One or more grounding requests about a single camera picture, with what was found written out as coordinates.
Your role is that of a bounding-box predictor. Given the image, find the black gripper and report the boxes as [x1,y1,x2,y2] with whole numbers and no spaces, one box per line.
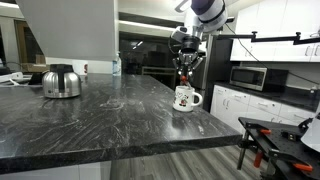
[174,36,202,83]

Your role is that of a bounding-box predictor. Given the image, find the clear water bottle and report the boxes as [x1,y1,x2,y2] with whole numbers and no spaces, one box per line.
[112,53,121,76]

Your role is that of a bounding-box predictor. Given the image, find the red and white marker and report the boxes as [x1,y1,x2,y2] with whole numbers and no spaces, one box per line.
[180,76,191,88]

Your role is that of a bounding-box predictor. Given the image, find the stainless steel coffee carafe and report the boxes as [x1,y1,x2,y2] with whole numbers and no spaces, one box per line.
[42,64,82,99]

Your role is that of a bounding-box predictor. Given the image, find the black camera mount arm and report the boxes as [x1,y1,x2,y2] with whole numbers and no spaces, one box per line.
[216,30,320,46]

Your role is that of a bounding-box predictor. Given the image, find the white kitchen cabinets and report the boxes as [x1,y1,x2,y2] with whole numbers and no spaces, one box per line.
[211,0,319,131]

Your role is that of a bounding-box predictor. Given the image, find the stainless steel microwave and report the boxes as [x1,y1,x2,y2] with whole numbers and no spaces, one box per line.
[229,66,289,92]

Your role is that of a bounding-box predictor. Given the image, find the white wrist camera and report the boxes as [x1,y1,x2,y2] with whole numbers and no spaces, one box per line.
[170,26,187,43]

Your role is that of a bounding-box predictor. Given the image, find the black robot mounting stand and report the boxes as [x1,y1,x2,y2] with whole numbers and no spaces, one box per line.
[237,117,320,180]

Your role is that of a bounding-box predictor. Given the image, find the white ceramic mug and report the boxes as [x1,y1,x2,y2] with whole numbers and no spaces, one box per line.
[173,86,203,112]

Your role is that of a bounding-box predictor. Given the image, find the white power strip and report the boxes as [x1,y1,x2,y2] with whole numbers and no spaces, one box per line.
[0,72,23,83]

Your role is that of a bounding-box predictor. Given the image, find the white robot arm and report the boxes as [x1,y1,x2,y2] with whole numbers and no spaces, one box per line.
[170,0,228,85]

